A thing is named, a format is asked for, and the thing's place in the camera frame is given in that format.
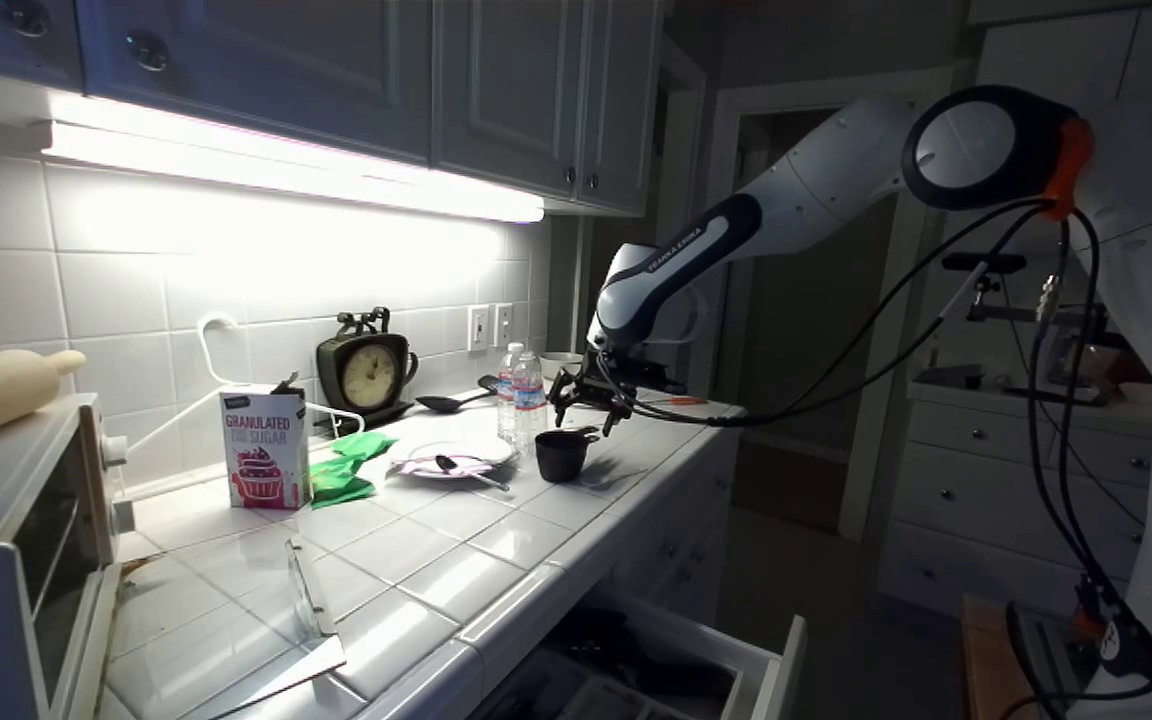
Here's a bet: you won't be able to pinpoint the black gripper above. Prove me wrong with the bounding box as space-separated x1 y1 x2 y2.
543 341 655 439

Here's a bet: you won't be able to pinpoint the white open drawer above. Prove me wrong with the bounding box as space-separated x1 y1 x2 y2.
462 588 806 720

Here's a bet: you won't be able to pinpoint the white lower cabinets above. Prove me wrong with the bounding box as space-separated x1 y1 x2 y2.
361 404 752 720

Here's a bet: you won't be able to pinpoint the thin metal utensil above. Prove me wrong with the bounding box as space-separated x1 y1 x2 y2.
280 531 341 643

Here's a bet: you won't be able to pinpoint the under-cabinet strip light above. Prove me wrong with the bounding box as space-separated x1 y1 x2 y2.
36 88 552 232

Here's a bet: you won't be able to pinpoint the orange cable strap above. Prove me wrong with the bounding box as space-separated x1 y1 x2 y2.
1051 116 1097 223

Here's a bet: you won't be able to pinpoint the beige ceramic bowl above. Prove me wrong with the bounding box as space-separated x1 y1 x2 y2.
534 348 591 379

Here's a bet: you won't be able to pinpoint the pink white carton box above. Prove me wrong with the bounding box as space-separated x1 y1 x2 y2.
217 386 315 516

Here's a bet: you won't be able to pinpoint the black table clock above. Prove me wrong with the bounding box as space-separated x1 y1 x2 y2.
313 303 422 433

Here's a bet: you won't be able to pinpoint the clear plastic water bottle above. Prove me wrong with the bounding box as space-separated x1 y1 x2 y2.
493 341 555 451

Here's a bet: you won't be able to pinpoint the dark upper cabinet knob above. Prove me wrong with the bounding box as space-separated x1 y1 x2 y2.
122 27 176 75
0 0 52 38

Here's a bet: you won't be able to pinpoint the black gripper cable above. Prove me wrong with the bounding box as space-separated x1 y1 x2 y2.
632 195 1071 433

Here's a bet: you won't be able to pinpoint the white toaster oven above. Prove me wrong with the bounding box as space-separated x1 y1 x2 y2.
0 391 129 720

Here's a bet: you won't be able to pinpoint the black hanging cable bundle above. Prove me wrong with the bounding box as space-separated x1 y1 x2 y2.
1009 195 1152 720

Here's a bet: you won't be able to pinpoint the blue upper cabinets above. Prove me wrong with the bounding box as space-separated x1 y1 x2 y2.
0 0 670 223

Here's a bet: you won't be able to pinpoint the green cloth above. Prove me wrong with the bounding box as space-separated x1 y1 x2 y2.
304 429 400 507

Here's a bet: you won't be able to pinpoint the black ladle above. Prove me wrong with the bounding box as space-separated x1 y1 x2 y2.
413 379 507 420

